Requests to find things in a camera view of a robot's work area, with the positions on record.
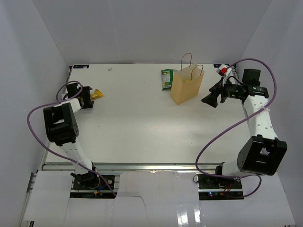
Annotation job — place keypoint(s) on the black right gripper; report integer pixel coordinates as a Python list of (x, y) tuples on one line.
[(220, 86)]

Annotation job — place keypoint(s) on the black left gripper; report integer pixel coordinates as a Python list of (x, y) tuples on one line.
[(87, 104)]

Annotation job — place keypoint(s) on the yellow snack packet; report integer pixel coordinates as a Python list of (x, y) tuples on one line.
[(97, 94)]

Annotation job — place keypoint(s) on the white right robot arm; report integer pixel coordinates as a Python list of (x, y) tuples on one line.
[(264, 151)]

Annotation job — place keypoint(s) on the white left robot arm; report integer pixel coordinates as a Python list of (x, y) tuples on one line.
[(62, 130)]

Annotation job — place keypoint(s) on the brown paper bag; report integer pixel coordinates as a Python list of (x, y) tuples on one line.
[(181, 90)]

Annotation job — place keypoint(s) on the green snack packet behind bag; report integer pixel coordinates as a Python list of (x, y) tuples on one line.
[(167, 78)]

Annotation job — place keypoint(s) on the blue label left corner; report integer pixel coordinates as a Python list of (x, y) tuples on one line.
[(85, 66)]

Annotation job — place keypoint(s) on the aluminium front rail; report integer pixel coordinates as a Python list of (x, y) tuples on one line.
[(125, 166)]

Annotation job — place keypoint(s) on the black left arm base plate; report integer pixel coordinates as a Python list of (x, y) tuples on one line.
[(95, 184)]

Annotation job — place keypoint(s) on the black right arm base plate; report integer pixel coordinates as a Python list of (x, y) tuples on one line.
[(209, 182)]

